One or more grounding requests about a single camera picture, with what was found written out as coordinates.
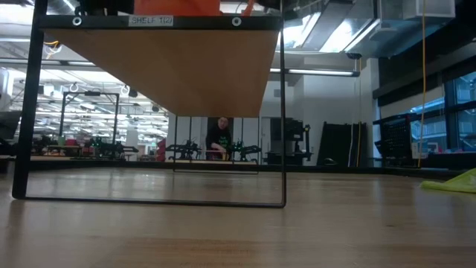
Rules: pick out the yellow-green cloth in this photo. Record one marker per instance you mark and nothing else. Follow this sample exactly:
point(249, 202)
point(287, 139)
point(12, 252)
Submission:
point(457, 184)

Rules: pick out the wooden shelf with black frame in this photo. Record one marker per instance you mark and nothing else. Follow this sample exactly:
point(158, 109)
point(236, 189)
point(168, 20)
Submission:
point(167, 74)

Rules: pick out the black pegboard cart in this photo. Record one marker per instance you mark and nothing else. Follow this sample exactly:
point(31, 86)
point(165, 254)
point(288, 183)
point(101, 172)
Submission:
point(396, 137)

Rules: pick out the long ceiling light fixture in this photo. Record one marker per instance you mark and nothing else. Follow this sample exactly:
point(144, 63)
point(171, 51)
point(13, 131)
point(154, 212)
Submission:
point(320, 72)

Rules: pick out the white shelf label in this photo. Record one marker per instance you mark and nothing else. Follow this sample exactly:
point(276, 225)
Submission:
point(150, 21)

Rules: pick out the black equipment stand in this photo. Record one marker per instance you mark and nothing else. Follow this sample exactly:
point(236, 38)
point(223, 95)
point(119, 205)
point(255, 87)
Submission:
point(290, 134)

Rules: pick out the black background gantry frame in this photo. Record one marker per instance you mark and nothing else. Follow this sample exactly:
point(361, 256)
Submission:
point(116, 119)

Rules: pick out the large orange plastic cup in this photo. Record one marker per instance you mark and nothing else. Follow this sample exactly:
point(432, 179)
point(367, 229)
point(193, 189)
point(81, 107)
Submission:
point(178, 7)

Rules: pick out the black leaning panel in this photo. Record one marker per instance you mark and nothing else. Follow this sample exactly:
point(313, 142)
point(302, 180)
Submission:
point(334, 145)

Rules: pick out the person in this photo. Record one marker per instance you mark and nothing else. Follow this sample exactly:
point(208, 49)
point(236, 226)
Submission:
point(218, 137)

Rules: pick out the grey ceiling air duct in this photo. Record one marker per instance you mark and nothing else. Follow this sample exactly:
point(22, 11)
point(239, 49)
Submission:
point(334, 26)

